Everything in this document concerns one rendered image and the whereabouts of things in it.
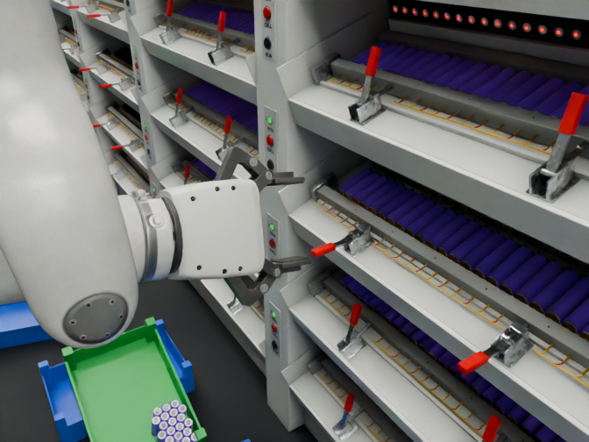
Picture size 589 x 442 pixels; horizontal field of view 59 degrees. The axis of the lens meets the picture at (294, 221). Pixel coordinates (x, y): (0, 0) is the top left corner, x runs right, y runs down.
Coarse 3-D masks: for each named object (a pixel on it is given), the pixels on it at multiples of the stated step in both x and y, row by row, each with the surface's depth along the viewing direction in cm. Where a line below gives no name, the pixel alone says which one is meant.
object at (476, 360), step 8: (504, 336) 56; (496, 344) 56; (504, 344) 56; (480, 352) 55; (488, 352) 55; (496, 352) 55; (464, 360) 54; (472, 360) 54; (480, 360) 54; (464, 368) 53; (472, 368) 53
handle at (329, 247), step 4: (352, 236) 75; (340, 240) 75; (344, 240) 75; (348, 240) 75; (352, 240) 76; (328, 244) 74; (332, 244) 74; (336, 244) 75; (340, 244) 75; (344, 244) 75; (316, 248) 73; (320, 248) 73; (324, 248) 73; (328, 248) 73; (332, 248) 74; (312, 252) 73; (316, 252) 72; (320, 252) 73; (324, 252) 73; (328, 252) 74; (316, 256) 73
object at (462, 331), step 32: (352, 160) 91; (288, 192) 86; (416, 192) 82; (320, 224) 84; (480, 224) 73; (352, 256) 76; (384, 256) 74; (544, 256) 66; (384, 288) 71; (416, 288) 68; (448, 288) 67; (416, 320) 68; (448, 320) 63; (480, 320) 62; (512, 384) 56; (544, 384) 54; (576, 384) 53; (544, 416) 54; (576, 416) 51
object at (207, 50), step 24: (168, 0) 116; (192, 0) 134; (216, 0) 125; (240, 0) 117; (144, 24) 130; (168, 24) 118; (192, 24) 117; (216, 24) 113; (240, 24) 107; (168, 48) 116; (192, 48) 111; (216, 48) 99; (240, 48) 102; (192, 72) 111; (216, 72) 98; (240, 72) 93; (240, 96) 96
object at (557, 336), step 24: (336, 192) 85; (336, 216) 83; (360, 216) 79; (408, 240) 72; (432, 264) 68; (456, 264) 66; (480, 288) 62; (504, 312) 60; (528, 312) 58; (552, 336) 55; (576, 336) 54; (576, 360) 54
